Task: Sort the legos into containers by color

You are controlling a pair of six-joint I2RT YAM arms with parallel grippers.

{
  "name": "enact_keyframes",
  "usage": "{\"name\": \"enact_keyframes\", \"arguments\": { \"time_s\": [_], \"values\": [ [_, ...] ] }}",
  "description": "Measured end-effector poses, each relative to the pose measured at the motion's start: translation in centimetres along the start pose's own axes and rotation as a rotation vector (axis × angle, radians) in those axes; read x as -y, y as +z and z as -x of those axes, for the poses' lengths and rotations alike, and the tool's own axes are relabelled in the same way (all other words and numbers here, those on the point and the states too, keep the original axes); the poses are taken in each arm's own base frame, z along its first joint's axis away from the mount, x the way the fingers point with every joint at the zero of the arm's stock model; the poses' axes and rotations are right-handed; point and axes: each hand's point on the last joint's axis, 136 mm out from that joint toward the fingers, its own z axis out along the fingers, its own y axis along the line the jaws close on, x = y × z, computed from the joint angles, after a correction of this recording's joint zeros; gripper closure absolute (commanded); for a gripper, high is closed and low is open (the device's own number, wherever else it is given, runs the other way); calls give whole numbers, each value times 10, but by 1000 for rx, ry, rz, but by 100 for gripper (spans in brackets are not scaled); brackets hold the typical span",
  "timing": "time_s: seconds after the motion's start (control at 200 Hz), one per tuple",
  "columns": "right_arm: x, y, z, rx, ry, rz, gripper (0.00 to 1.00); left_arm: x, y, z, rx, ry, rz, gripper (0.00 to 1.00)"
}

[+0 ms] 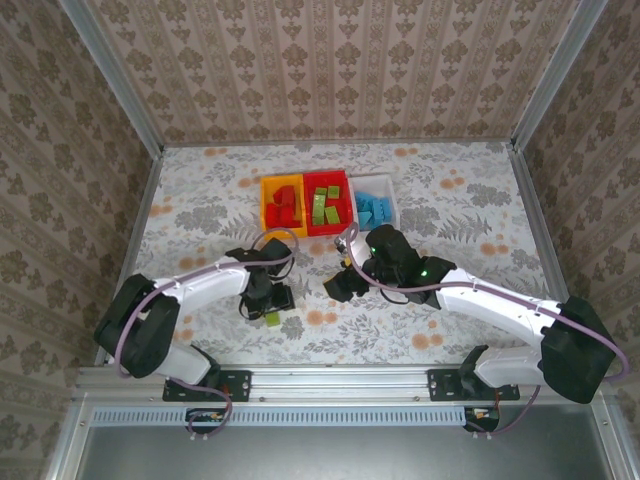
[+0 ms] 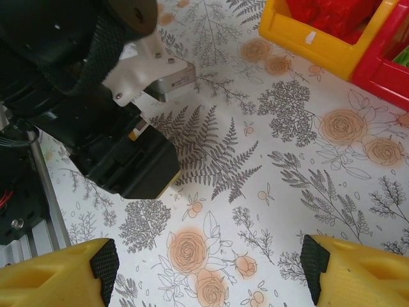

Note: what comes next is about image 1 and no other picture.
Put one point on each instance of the long blue lego brick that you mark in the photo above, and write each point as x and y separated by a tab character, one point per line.
363	200
382	204
382	216
365	218

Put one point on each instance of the small red lego brick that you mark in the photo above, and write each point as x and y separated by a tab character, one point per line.
288	223

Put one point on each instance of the white plastic bin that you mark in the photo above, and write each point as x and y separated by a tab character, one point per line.
375	182

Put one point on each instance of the yellow plastic bin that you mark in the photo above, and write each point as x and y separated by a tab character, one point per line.
267	182

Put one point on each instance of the small green lego brick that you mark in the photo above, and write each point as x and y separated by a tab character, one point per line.
320	191
334	192

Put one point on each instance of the red plastic bin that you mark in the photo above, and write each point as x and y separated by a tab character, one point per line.
345	180

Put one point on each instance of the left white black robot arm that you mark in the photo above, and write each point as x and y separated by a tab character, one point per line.
135	325

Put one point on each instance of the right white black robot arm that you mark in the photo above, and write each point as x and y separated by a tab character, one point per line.
500	305

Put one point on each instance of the floral patterned table cover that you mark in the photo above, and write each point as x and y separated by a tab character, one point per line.
450	210

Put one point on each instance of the black power connector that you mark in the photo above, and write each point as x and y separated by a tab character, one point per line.
197	424
487	424

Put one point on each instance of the grey metal sheet panel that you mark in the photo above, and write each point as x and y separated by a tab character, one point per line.
325	455

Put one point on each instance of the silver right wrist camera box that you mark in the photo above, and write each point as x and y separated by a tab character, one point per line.
342	245

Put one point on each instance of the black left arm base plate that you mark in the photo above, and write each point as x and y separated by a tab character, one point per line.
239	385

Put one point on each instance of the wide aluminium mounting rail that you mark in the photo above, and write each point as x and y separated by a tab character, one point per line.
340	385

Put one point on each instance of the aluminium table edge rail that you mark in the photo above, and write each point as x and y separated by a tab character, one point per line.
537	220
350	141
133	235

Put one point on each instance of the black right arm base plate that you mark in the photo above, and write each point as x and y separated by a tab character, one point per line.
439	385

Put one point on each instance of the aluminium lower frame rail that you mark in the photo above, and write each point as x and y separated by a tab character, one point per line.
611	440
67	445

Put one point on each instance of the aluminium frame post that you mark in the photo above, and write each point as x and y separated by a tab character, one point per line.
117	75
554	75

